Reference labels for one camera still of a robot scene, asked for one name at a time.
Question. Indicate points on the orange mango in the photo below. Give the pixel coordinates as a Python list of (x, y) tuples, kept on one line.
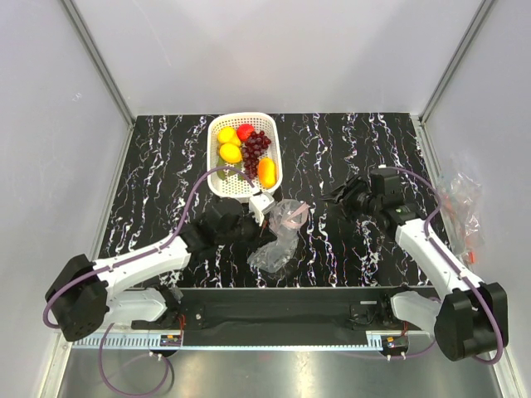
[(267, 172)]

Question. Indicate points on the dark red grape bunch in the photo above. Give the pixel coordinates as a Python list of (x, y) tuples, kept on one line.
[(252, 151)]

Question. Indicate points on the white perforated plastic basket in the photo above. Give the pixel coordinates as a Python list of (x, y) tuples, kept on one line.
[(242, 188)]

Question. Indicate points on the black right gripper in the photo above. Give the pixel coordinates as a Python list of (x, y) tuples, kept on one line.
[(353, 186)]

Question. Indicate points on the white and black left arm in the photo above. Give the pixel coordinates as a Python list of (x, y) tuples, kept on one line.
[(89, 294)]

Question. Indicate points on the pile of spare plastic bags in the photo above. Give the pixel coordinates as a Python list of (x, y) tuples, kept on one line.
[(460, 198)]

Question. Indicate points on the aluminium frame rail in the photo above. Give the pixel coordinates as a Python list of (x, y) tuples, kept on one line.
[(116, 331)]

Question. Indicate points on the yellow lemon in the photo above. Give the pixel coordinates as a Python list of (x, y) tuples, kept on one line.
[(228, 135), (230, 153)]

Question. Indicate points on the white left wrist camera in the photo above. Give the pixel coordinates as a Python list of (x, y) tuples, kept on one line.
[(260, 204)]

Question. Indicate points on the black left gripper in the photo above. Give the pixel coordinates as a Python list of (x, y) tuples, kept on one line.
[(261, 235)]

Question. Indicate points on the red strawberry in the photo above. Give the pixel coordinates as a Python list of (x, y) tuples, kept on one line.
[(244, 132)]

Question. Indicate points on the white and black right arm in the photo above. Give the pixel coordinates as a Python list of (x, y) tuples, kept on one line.
[(470, 317)]

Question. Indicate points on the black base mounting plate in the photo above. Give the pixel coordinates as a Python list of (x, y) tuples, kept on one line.
[(276, 318)]

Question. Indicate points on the green leaf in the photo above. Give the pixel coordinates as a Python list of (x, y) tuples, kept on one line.
[(226, 170)]

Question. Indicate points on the clear pink-dotted zip bag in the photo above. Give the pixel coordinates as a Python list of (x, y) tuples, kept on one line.
[(285, 221)]

